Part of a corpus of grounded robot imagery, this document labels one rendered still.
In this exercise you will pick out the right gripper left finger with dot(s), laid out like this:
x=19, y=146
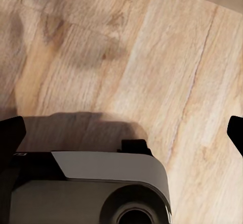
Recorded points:
x=12, y=132

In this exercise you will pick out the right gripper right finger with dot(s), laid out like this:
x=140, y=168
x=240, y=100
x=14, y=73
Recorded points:
x=235, y=132

